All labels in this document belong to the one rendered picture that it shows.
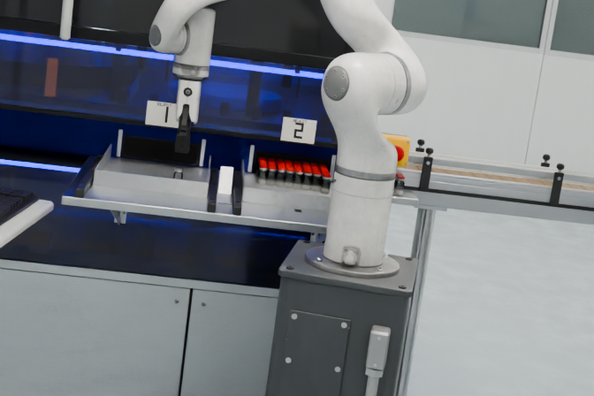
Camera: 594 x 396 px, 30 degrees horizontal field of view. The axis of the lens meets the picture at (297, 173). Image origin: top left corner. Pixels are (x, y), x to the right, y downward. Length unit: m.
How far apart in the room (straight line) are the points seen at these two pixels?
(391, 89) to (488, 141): 5.57
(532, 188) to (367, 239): 0.95
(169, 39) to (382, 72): 0.59
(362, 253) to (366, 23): 0.45
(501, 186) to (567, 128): 4.79
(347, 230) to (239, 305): 0.79
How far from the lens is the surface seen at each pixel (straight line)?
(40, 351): 2.98
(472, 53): 7.55
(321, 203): 2.56
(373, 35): 2.19
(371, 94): 2.07
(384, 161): 2.14
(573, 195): 3.07
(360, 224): 2.15
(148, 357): 2.95
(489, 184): 3.00
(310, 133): 2.79
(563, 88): 7.74
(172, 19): 2.46
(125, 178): 2.55
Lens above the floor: 1.45
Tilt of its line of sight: 11 degrees down
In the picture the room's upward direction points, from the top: 8 degrees clockwise
